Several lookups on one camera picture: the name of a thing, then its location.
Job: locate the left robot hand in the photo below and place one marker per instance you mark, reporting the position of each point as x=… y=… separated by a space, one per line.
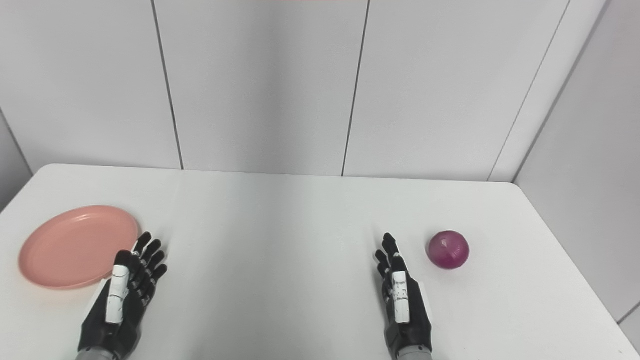
x=117 y=320

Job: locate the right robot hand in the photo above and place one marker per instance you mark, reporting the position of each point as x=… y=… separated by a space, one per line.
x=407 y=320

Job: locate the purple red onion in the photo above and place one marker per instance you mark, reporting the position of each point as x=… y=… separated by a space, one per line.
x=448 y=249

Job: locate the pink plate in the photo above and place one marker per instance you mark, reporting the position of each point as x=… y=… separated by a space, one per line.
x=75 y=247

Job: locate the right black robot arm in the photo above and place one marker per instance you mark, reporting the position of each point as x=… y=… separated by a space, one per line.
x=414 y=354

